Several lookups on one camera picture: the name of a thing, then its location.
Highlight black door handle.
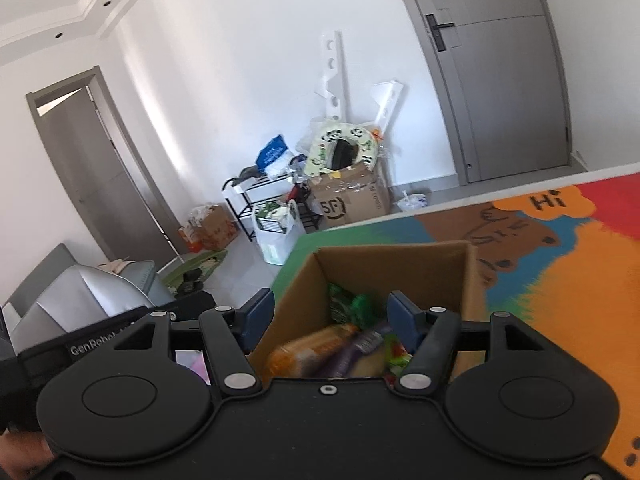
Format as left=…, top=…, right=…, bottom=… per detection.
left=425, top=12, right=457, bottom=52

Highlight dark green snack packet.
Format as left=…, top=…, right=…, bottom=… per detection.
left=327, top=282, right=386, bottom=323

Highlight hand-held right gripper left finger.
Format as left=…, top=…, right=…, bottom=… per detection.
left=112, top=288, right=276, bottom=396

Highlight open grey inner door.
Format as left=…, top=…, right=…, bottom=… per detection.
left=26, top=66, right=183, bottom=266

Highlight short white holed board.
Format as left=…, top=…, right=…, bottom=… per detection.
left=369, top=80, right=403, bottom=133

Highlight white bag of goods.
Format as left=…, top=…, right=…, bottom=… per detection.
left=251, top=200, right=307, bottom=266

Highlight round cracker packet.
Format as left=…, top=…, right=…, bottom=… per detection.
left=265, top=324, right=361, bottom=378

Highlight large taped cardboard box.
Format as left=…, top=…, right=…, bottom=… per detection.
left=306, top=165, right=392, bottom=231

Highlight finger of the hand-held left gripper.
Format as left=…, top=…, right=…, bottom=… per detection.
left=150, top=290, right=222, bottom=322

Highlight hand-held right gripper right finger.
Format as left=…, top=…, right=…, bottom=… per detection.
left=387, top=290, right=546, bottom=396

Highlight colourful printed table mat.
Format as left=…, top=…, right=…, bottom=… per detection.
left=272, top=172, right=640, bottom=480

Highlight white plastic bag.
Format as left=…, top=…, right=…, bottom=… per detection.
left=397, top=191, right=428, bottom=213

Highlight pink cloth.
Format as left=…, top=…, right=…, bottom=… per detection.
left=175, top=350, right=211, bottom=386

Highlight blue plastic bag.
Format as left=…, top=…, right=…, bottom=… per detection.
left=256, top=134, right=296, bottom=171

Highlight light green snack packet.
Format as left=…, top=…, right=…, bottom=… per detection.
left=385, top=340, right=416, bottom=376

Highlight black metal rack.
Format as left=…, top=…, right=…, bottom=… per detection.
left=220, top=172, right=321, bottom=243

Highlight green printed cushion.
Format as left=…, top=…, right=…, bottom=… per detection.
left=162, top=249, right=228, bottom=296

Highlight silver cover bundle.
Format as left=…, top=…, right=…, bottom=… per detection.
left=10, top=260, right=176, bottom=348

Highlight purple wafer packet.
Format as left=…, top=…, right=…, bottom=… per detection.
left=320, top=322, right=396, bottom=378

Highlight tall white holed board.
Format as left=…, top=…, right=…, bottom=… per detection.
left=315, top=30, right=351, bottom=123

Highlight small brown cardboard box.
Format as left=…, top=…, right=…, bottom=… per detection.
left=197, top=203, right=240, bottom=251

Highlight red and white carton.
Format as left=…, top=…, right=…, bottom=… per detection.
left=177, top=225, right=206, bottom=255

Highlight panda print padded ring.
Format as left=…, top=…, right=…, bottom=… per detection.
left=306, top=122, right=381, bottom=178

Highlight grey sofa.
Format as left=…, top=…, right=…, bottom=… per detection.
left=0, top=242, right=86, bottom=321

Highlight person's left hand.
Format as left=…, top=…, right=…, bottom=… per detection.
left=0, top=432, right=55, bottom=480

